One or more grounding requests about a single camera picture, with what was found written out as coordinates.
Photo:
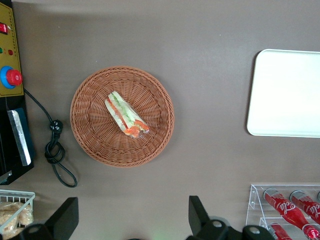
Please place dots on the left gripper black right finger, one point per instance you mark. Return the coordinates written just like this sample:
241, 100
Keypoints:
197, 220

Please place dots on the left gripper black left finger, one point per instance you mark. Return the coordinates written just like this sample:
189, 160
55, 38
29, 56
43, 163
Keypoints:
63, 217

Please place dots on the triangle sandwich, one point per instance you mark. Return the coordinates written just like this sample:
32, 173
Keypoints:
125, 115

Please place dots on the round brown wicker basket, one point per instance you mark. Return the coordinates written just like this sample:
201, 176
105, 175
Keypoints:
95, 125

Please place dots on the cream plastic tray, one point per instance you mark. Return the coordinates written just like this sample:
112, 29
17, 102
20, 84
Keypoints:
285, 92

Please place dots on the clear bag of fried snacks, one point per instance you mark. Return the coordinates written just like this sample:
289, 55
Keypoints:
15, 217

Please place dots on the clear acrylic bottle rack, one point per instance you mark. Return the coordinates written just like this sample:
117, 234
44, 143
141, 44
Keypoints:
255, 200

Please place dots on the red cola bottle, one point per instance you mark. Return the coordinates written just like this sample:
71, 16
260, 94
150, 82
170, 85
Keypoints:
287, 210
280, 232
308, 206

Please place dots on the black fryer yellow control panel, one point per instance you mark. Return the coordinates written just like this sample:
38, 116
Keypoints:
10, 140

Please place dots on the red emergency stop button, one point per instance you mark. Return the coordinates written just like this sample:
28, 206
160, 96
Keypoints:
12, 77

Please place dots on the red rocker switch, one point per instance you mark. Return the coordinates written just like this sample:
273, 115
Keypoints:
3, 28

